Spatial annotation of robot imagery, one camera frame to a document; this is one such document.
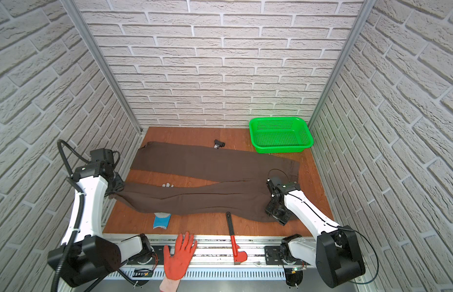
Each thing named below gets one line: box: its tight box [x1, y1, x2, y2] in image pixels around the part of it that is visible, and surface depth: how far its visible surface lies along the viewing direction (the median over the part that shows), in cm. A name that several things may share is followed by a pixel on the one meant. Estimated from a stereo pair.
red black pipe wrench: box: [226, 211, 248, 265], surface depth 76 cm
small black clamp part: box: [213, 139, 226, 150], surface depth 112 cm
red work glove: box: [163, 231, 198, 281], surface depth 74 cm
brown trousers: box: [108, 141, 301, 222], surface depth 99 cm
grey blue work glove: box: [152, 182, 175, 230], surface depth 84 cm
